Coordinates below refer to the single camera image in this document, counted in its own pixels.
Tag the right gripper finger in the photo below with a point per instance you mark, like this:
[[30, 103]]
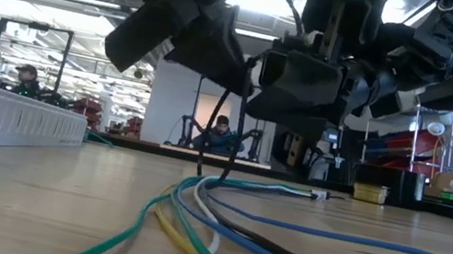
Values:
[[309, 83], [293, 119]]

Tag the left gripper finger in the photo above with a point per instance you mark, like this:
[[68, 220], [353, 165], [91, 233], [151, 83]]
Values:
[[216, 50]]

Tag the grey cylindrical machine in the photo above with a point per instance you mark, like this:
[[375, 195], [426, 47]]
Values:
[[325, 163]]

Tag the person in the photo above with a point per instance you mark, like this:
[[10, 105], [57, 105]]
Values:
[[27, 82], [220, 137]]

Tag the metal rack with red bins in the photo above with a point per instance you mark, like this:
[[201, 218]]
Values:
[[411, 141]]

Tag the small tape roll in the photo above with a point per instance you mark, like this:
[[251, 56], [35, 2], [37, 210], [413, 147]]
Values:
[[370, 194]]

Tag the black gantry frame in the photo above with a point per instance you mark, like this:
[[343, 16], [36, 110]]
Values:
[[36, 25], [198, 94]]

